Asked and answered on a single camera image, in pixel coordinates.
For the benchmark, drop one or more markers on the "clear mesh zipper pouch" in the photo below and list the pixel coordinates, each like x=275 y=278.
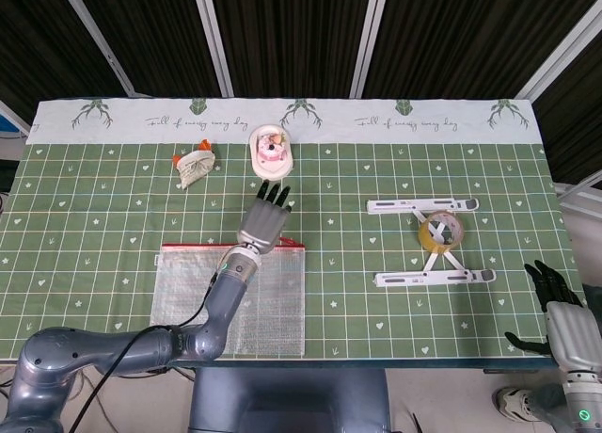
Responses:
x=273 y=306

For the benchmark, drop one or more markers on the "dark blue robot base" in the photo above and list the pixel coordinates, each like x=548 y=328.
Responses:
x=287 y=400

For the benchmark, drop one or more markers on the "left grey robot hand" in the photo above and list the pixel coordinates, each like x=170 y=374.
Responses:
x=261 y=221

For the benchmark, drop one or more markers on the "white sneaker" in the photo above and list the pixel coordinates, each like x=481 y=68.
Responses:
x=515 y=402

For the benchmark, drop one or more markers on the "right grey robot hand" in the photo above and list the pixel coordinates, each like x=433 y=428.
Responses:
x=574 y=331

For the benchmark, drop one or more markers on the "crumpled paper snack packet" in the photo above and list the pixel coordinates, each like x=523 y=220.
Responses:
x=195 y=167

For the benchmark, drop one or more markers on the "yellow packing tape roll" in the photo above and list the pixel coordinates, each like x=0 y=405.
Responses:
x=430 y=242

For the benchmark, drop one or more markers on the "white aluminium frame bar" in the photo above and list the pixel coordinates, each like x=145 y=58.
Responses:
x=581 y=188
x=11 y=117

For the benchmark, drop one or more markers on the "green grid tablecloth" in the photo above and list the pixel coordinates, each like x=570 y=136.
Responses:
x=357 y=320

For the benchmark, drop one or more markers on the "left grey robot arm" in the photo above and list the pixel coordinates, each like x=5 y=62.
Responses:
x=141 y=353

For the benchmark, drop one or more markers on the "white aluminium partition post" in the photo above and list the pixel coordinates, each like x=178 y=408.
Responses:
x=559 y=47
x=369 y=37
x=214 y=37
x=106 y=47

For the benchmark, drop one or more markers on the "white oval box pink cake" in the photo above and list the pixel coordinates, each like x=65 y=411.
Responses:
x=270 y=155

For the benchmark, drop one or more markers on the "white folding laptop stand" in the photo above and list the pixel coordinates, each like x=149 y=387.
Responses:
x=423 y=205

